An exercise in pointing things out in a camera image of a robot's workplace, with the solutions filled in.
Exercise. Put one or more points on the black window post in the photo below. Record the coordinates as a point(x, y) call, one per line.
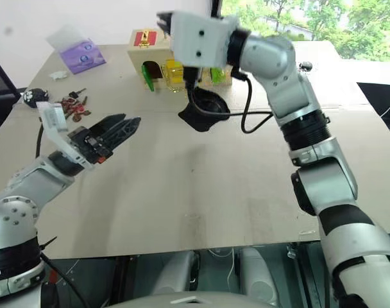
point(217, 8)

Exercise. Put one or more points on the silver rounded robot leg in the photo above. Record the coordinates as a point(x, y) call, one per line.
point(257, 276)
point(177, 272)

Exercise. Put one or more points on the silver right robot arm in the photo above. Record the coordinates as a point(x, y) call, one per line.
point(336, 186)

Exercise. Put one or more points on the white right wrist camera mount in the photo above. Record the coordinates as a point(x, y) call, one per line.
point(208, 41)

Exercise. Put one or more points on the black side desk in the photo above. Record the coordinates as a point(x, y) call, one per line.
point(384, 96)

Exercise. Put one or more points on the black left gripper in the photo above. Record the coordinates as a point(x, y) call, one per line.
point(90, 146)

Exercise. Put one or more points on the brass key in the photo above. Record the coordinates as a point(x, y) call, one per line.
point(81, 116)

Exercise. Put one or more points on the small black knob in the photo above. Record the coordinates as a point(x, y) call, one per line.
point(306, 66)

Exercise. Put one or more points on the red key bunch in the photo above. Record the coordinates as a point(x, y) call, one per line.
point(70, 106)

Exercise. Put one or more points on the yellow translucent block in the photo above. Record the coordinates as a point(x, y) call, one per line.
point(174, 75)

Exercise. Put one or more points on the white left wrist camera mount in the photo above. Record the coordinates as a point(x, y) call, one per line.
point(54, 120)

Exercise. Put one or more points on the green translucent block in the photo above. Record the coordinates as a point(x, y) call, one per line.
point(218, 75)

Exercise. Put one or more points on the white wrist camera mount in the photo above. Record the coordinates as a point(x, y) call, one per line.
point(208, 41)
point(54, 120)

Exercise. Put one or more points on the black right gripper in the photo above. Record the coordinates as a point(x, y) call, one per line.
point(192, 78)

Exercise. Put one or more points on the grey robot torso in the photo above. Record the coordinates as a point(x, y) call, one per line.
point(195, 300)

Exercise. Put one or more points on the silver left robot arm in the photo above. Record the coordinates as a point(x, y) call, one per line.
point(25, 179)

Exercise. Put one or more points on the white crumpled paper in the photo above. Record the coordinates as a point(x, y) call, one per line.
point(58, 75)

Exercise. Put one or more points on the purple tissue pack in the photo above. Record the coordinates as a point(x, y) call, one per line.
point(82, 59)

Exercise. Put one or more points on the green plastic flap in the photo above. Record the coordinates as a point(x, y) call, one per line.
point(147, 78)

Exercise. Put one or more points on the black headed key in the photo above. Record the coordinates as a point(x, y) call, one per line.
point(74, 94)

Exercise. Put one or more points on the wooden box with red label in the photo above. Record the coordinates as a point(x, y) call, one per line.
point(139, 53)

